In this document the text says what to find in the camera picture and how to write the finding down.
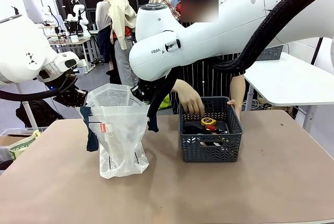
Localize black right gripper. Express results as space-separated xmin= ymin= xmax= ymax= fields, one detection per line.
xmin=130 ymin=79 xmax=152 ymax=102

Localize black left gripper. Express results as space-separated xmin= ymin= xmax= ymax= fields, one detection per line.
xmin=53 ymin=88 xmax=89 ymax=108

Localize translucent shopping bag navy handles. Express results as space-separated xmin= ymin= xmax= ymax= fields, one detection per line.
xmin=79 ymin=82 xmax=160 ymax=179

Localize dark grey plastic basket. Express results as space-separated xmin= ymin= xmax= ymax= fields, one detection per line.
xmin=257 ymin=45 xmax=284 ymax=62
xmin=178 ymin=96 xmax=244 ymax=163

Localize person's left forearm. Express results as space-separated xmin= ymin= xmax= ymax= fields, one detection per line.
xmin=229 ymin=74 xmax=246 ymax=104

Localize person's right forearm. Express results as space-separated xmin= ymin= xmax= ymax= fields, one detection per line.
xmin=171 ymin=79 xmax=200 ymax=99

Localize black bag on floor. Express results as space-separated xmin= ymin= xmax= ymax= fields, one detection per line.
xmin=15 ymin=100 xmax=65 ymax=128

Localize person's right hand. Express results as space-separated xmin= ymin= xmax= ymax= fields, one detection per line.
xmin=179 ymin=91 xmax=206 ymax=124

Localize person's left hand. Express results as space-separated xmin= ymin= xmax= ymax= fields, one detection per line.
xmin=226 ymin=99 xmax=242 ymax=121

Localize background work table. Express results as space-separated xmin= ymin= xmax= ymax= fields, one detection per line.
xmin=48 ymin=37 xmax=94 ymax=75

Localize black item in basket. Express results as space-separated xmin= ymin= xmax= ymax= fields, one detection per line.
xmin=182 ymin=121 xmax=230 ymax=135

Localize green printed cardboard box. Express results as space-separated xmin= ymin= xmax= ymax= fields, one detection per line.
xmin=9 ymin=129 xmax=41 ymax=161

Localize person in striped shirt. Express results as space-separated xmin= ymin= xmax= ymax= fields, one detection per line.
xmin=169 ymin=0 xmax=247 ymax=116

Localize mannequin cream jacket black hat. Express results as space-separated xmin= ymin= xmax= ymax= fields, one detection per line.
xmin=101 ymin=0 xmax=139 ymax=86

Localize mannequin white shirt navy skirt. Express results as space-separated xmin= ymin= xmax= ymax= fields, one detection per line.
xmin=95 ymin=0 xmax=114 ymax=64

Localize grey whiteboard panel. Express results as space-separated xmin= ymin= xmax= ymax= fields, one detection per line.
xmin=22 ymin=0 xmax=45 ymax=24

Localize white side table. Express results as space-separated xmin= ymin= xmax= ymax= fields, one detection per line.
xmin=244 ymin=51 xmax=334 ymax=133

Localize black tripod stand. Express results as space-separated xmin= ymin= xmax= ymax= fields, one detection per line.
xmin=310 ymin=37 xmax=324 ymax=65

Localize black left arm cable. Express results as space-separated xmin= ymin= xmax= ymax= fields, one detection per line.
xmin=0 ymin=74 xmax=79 ymax=102

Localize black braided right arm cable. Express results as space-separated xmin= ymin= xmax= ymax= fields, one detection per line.
xmin=147 ymin=0 xmax=330 ymax=120

